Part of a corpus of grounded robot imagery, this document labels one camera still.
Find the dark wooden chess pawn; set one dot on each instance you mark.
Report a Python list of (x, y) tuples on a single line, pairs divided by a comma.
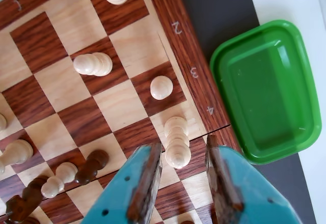
[(94, 163)]

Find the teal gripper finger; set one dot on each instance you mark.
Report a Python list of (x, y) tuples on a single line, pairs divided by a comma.
[(249, 191), (119, 193)]

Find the light wooden chess pawn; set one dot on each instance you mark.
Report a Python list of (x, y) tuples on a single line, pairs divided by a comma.
[(161, 87), (63, 173), (94, 65), (17, 152), (2, 122)]

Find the green plastic tray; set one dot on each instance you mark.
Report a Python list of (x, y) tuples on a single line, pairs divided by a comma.
[(267, 94)]

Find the wooden folding chess board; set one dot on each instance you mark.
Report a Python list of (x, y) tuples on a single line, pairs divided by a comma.
[(38, 43)]

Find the light wooden chess queen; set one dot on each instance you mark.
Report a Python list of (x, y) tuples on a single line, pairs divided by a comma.
[(176, 137)]

